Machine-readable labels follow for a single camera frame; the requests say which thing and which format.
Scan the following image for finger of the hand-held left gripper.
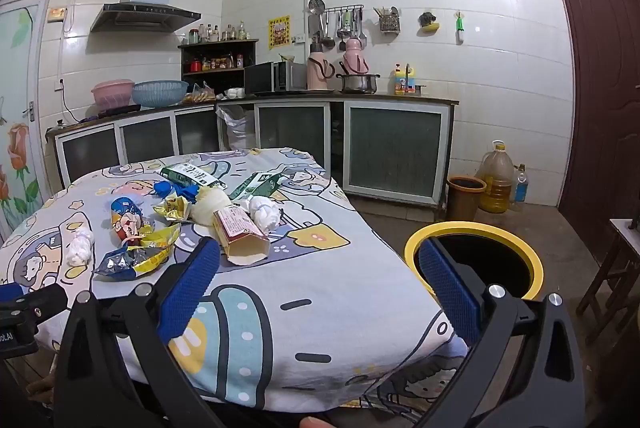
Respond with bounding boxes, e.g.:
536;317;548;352
0;282;25;305
10;285;67;326

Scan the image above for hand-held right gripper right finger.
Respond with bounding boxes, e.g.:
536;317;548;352
417;238;586;428

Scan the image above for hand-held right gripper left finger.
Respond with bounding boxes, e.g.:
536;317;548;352
54;237;223;428

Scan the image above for large yellow snack packet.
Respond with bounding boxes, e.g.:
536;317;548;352
92;224;182;281

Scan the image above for white tissue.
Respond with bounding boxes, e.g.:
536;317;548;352
247;195;282;235
66;228;96;267

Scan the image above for yellow-rimmed black trash bin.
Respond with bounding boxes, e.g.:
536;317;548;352
404;221;545;304

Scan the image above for red and cream carton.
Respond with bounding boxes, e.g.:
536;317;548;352
212;205;272;267

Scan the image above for small yellow snack wrapper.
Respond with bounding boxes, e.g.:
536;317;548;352
152;194;193;225

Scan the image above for cream plastic bag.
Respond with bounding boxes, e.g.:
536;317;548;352
191;187;236;229

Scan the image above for blue cartoon snack packet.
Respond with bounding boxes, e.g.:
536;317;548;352
110;196;151;243

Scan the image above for green milk carton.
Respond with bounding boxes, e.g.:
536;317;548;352
160;162;221;190
229;171;292;202

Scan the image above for brown plastic bucket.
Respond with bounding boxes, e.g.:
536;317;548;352
446;175;487;222

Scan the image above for large cooking oil jug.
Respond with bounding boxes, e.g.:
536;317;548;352
477;140;516;215

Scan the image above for cartoon printed tablecloth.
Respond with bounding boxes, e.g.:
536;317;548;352
0;148;468;414

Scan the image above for blue plastic bottle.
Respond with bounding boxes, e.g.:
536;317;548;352
512;164;529;204

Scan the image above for kitchen counter cabinets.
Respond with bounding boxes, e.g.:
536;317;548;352
45;90;460;209

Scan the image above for white sack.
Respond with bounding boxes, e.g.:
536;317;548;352
218;105;257;152

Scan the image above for wooden stool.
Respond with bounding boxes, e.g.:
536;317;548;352
575;217;640;349

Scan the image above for clear bag of bread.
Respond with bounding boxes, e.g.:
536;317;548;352
184;82;218;104

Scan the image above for blue plastic basket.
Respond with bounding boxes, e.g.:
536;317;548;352
131;80;189;108

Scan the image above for pink plastic basin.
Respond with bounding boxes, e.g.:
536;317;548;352
91;79;136;106

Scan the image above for black microwave oven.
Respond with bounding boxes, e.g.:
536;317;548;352
243;61;307;95

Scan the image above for group of seasoning jars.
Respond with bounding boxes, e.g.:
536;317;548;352
189;54;244;73

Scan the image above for steel cooking pot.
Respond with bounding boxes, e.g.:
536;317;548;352
337;73;381;95

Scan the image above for flower printed glass door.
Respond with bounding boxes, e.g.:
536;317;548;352
0;0;53;239

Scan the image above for dark wooden shelf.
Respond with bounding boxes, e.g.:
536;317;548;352
179;39;260;94

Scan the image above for light pink thermos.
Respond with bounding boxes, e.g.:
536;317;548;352
306;42;335;91

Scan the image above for row of glass bottles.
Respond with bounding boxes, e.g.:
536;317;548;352
180;20;249;45

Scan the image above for brown wooden door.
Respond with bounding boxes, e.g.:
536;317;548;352
535;0;640;254

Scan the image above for row of hanging kitchen utensils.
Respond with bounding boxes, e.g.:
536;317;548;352
306;0;368;51

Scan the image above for pink thermos with dark strap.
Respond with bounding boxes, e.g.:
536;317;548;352
341;38;370;76

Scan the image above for yellow wall poster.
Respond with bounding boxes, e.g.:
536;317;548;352
268;14;292;48

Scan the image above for wire chopstick holder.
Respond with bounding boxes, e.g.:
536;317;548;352
374;6;401;34

